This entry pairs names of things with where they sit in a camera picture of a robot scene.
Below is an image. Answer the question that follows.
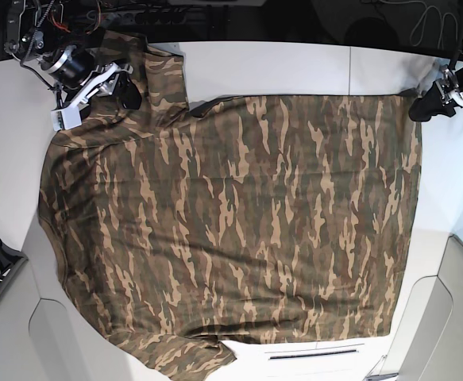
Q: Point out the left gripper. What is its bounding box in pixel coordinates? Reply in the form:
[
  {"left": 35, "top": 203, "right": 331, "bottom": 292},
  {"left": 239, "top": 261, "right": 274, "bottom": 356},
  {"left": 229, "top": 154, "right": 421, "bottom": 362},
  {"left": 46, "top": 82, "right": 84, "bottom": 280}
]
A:
[{"left": 408, "top": 67, "right": 463, "bottom": 121}]

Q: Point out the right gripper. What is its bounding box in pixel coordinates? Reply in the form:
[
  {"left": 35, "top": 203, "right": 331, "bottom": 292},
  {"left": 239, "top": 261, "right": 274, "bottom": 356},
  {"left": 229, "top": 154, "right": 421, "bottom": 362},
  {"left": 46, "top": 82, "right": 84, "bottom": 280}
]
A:
[{"left": 62, "top": 62, "right": 142, "bottom": 110}]

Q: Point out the camouflage T-shirt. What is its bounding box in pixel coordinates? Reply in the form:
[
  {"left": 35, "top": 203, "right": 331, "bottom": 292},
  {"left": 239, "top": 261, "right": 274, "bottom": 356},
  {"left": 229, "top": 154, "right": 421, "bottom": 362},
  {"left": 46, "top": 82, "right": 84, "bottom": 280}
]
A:
[{"left": 38, "top": 32, "right": 422, "bottom": 380}]

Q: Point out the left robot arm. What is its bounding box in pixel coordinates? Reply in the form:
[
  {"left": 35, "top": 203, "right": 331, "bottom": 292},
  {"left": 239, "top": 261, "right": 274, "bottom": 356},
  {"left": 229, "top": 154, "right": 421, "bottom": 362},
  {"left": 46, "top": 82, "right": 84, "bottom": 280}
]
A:
[{"left": 409, "top": 1, "right": 463, "bottom": 122}]

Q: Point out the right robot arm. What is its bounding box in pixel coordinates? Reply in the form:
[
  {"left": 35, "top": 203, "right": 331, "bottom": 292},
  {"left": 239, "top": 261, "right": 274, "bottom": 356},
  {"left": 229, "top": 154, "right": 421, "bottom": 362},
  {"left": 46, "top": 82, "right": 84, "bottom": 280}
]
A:
[{"left": 4, "top": 1, "right": 141, "bottom": 110}]

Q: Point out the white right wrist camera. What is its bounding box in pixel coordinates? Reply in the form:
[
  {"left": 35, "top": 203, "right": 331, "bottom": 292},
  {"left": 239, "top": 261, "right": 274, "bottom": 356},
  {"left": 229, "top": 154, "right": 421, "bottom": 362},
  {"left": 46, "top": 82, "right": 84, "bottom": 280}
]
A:
[{"left": 51, "top": 107, "right": 82, "bottom": 132}]

